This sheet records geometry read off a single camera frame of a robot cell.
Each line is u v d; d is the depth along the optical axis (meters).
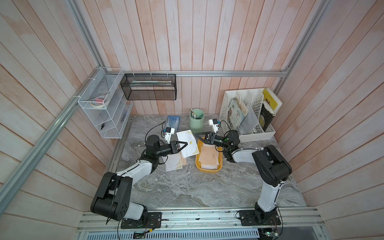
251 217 0.73
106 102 0.73
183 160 0.95
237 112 0.96
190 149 0.80
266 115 0.97
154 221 0.73
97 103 0.74
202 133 0.78
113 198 0.45
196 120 1.00
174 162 0.93
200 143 0.82
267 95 0.96
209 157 0.96
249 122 0.98
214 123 0.79
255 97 1.04
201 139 0.78
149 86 1.05
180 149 0.77
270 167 0.51
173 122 1.14
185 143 0.80
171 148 0.73
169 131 0.76
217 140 0.76
